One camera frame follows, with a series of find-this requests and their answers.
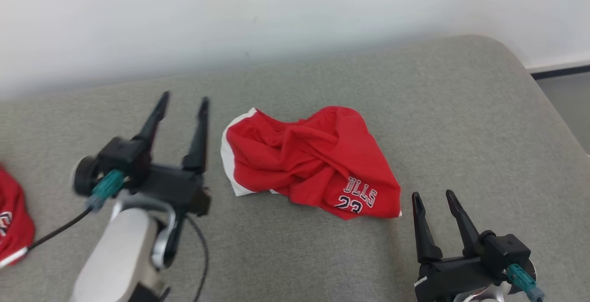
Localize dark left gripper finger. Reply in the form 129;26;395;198
182;97;210;176
133;91;170;146

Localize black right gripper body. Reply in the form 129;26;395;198
413;254;496;302

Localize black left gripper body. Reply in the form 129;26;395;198
134;164;212;217

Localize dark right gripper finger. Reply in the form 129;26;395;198
445;189;482;256
412;192;443;264

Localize red basketball shorts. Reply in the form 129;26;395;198
220;105;402;220

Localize red and white jersey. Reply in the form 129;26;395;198
0;164;36;268

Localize thin black looped cable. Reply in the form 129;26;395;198
184;214;211;302

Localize left cable with teal plug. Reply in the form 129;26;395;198
27;169;126;251

